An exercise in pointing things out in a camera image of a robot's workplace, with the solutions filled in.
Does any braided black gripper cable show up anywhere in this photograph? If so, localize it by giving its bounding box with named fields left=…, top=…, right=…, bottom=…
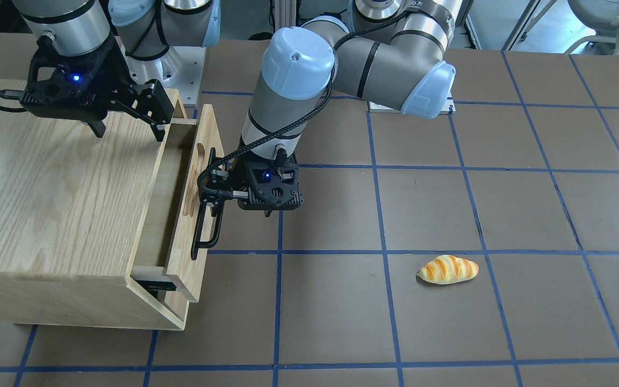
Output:
left=198, top=11, right=412, bottom=200

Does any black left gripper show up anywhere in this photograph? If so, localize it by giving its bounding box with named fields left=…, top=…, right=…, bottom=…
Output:
left=197, top=150, right=304, bottom=218

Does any toy bread croissant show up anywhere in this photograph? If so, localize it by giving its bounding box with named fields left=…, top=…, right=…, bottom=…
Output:
left=417, top=254, right=479, bottom=285

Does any light wooden drawer cabinet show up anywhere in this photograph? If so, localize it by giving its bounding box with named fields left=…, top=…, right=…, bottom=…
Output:
left=0, top=80, right=195, bottom=331

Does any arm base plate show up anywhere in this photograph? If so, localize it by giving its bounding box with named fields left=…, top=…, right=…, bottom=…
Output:
left=368, top=91, right=456, bottom=114
left=125, top=46, right=208, bottom=107

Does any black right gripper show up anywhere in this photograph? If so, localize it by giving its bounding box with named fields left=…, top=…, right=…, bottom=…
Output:
left=20, top=34, right=174, bottom=142

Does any aluminium frame post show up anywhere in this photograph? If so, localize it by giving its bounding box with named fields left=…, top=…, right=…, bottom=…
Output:
left=271, top=0, right=299, bottom=32

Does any black drawer handle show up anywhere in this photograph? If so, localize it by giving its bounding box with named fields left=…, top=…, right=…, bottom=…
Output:
left=191, top=146, right=225, bottom=261

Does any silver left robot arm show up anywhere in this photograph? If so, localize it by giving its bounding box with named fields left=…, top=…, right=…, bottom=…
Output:
left=197, top=1, right=462, bottom=214

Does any wooden drawer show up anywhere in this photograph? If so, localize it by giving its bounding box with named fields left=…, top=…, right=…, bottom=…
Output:
left=131, top=104, right=224, bottom=310

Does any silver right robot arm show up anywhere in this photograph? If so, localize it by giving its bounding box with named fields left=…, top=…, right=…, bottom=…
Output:
left=14, top=1, right=221, bottom=141

